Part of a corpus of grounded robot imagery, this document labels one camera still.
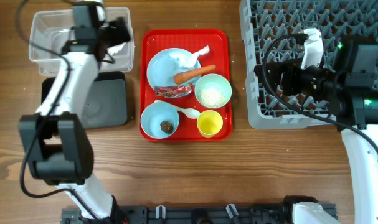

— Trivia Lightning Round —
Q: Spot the white tissue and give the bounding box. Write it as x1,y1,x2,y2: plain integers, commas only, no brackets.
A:
176,45,210,68
108,42,126,55

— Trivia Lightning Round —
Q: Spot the white plastic spoon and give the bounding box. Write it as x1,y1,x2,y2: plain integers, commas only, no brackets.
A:
147,100,200,120

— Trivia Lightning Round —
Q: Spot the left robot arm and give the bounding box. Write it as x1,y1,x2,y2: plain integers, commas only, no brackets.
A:
19,1,131,223

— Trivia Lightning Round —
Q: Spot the orange carrot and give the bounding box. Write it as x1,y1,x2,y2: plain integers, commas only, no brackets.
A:
173,65,216,85

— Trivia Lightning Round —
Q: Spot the yellow plastic cup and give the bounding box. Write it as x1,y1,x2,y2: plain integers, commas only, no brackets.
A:
197,110,223,138

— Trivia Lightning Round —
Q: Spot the green bowl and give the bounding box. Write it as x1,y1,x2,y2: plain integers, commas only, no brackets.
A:
194,73,232,109

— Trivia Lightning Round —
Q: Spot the grey dishwasher rack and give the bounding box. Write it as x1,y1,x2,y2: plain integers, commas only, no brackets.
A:
239,0,378,129

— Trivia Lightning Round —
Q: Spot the black waste tray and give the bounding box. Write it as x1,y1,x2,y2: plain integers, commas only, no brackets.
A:
35,69,128,131

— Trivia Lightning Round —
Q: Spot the light blue bowl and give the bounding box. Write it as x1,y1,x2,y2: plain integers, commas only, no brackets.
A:
141,106,180,139

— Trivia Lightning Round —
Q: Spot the red plastic tray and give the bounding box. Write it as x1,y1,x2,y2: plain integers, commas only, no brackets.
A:
139,29,233,142

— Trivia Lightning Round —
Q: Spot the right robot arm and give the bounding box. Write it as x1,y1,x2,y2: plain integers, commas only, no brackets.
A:
255,30,378,223

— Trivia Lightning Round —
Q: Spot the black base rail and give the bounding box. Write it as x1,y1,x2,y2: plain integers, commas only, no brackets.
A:
60,203,338,224

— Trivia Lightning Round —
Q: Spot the clear plastic bin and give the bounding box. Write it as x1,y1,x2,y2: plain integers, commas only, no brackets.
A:
29,9,135,76

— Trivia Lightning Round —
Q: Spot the brown food lump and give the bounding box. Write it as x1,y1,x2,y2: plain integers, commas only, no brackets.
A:
160,121,174,134

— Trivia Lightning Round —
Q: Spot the red snack wrapper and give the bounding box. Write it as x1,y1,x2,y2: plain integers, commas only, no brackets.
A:
154,83,194,98

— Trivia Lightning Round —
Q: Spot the white rice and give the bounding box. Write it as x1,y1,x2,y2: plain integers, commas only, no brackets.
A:
197,88,226,108

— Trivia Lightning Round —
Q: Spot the light blue plate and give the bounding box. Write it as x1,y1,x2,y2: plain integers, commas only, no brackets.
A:
147,48,192,89

